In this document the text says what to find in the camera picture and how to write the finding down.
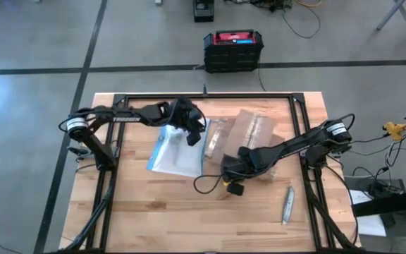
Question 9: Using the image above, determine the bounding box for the black flat bar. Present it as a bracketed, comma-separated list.
[350, 188, 406, 219]

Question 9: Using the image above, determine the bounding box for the white paper sheet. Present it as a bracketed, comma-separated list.
[349, 189, 388, 238]

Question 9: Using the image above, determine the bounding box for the yellow floor cable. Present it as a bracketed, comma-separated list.
[293, 0, 324, 8]

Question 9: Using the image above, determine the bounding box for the small black floor case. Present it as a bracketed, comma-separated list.
[192, 0, 216, 23]

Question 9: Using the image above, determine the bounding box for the grey table leg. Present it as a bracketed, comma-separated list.
[376, 0, 406, 32]

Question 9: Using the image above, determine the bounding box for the black toolbox cable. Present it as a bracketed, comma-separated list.
[257, 59, 268, 92]

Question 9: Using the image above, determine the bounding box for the brown cardboard box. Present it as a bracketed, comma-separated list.
[204, 108, 285, 183]

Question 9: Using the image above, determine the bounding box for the black floor cable bundle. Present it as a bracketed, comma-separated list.
[223, 0, 322, 40]

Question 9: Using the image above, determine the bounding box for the white mesh blue-zipper bag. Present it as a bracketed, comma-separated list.
[146, 119, 211, 178]

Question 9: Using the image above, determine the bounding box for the black side cable bundle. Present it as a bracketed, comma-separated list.
[343, 139, 406, 195]

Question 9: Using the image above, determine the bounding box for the yellow plug connector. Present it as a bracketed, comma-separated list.
[381, 121, 406, 142]

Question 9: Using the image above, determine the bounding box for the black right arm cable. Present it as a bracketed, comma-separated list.
[192, 172, 227, 195]

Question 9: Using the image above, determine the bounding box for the black aluminium table frame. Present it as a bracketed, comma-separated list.
[56, 92, 362, 254]

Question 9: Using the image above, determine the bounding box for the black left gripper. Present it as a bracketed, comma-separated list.
[169, 96, 208, 147]

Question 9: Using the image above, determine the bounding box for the red black toolbox stack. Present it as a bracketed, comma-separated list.
[202, 29, 264, 74]

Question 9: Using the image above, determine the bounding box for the silver utility knife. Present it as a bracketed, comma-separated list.
[281, 186, 296, 226]

